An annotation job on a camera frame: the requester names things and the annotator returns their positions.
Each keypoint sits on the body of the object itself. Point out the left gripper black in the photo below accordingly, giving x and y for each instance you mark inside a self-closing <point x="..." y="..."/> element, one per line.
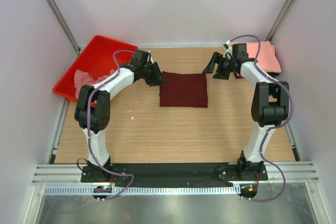
<point x="157" y="80"/>

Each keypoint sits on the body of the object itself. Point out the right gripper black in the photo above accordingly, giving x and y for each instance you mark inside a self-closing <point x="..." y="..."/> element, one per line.
<point x="216" y="59"/>

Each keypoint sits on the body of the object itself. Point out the dark maroon t shirt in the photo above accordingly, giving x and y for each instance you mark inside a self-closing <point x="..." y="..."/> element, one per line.
<point x="184" y="90"/>

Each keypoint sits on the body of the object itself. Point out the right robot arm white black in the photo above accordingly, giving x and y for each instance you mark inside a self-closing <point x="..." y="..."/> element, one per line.
<point x="269" y="109"/>

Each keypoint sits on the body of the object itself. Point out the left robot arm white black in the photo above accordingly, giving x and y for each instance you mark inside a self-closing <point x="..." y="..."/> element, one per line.
<point x="93" y="109"/>

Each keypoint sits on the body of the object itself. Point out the folded red t shirt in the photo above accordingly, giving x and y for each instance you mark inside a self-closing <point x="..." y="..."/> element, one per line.
<point x="237" y="75"/>

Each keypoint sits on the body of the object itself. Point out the folded salmon pink t shirt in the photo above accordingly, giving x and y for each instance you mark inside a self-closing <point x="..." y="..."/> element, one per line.
<point x="267" y="56"/>

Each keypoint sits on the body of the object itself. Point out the red plastic bin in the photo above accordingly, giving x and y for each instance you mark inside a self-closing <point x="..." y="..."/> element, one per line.
<point x="97" y="60"/>

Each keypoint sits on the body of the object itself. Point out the pink crumpled t shirt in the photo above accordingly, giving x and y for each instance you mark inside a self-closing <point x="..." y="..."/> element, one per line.
<point x="82" y="78"/>

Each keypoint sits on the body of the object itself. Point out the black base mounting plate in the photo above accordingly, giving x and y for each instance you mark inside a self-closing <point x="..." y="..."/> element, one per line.
<point x="190" y="175"/>

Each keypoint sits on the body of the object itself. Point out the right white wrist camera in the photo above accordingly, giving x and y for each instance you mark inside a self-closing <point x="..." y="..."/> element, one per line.
<point x="227" y="45"/>

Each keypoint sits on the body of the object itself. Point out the right aluminium frame post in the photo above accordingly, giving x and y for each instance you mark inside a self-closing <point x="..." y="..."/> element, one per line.
<point x="286" y="7"/>

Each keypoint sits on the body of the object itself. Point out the aluminium frame post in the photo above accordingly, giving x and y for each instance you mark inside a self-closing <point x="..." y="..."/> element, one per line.
<point x="64" y="26"/>
<point x="286" y="7"/>

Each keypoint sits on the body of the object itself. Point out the slotted white cable duct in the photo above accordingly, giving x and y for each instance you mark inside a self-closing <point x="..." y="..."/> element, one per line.
<point x="95" y="190"/>

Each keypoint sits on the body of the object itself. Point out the aluminium front rail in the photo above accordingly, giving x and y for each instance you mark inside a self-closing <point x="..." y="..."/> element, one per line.
<point x="69" y="174"/>

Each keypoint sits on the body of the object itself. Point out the left aluminium frame post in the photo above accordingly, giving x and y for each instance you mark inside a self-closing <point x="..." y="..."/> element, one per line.
<point x="64" y="26"/>

